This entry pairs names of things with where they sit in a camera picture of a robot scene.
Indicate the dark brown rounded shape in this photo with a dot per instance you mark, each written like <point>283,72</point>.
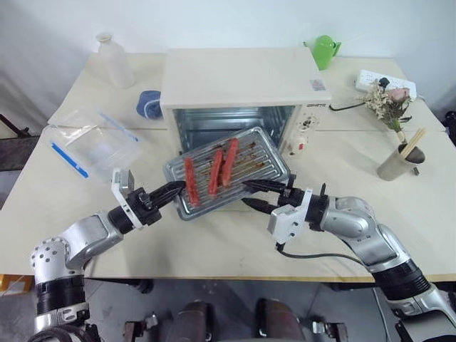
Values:
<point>194,320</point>
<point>281,318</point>

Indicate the long red sausage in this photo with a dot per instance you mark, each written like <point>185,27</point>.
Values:
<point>229,162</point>
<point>215,174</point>
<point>191,181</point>

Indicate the cream toaster oven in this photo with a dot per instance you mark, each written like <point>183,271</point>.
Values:
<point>235,78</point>

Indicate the dried flower bouquet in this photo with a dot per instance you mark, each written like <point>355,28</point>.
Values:
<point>386,103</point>

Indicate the grey metal cup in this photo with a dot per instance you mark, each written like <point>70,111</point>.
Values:
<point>395,167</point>

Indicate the clear zip bag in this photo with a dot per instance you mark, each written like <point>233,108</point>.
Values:
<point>96,149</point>

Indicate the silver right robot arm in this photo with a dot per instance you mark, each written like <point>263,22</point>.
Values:
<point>360,221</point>

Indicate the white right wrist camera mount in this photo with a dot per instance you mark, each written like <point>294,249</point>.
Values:
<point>286,222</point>

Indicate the yellow box under table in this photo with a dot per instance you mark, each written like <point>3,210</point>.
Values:
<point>14,284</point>

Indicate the black power plug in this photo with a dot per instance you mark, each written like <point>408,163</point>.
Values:
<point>384,82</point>

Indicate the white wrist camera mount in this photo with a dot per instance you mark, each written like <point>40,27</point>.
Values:
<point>123,183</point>
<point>286,222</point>

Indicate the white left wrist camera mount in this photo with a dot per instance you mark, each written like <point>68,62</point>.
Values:
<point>123,183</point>

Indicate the white ceramic bottle vase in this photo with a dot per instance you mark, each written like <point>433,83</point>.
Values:
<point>115,66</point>

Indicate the ribbed metal baking tray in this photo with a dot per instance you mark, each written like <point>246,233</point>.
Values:
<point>249,160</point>

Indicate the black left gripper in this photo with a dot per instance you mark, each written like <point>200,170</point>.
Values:
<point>146,208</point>

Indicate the blue folded cloth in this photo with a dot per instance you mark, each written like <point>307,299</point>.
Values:
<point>149,103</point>

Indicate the wooden chopstick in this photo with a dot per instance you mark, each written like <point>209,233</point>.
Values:
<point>413,142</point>
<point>417,142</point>

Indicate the white power strip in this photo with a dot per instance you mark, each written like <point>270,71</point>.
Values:
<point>370,79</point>

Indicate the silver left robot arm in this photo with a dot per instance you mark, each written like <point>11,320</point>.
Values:
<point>85,235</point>

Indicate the cream oven knob red mark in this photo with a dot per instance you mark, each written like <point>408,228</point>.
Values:
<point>297,146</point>

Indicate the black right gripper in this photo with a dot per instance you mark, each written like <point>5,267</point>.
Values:
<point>293,196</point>

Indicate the green watering can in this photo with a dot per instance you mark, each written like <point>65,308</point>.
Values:
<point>323,51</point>

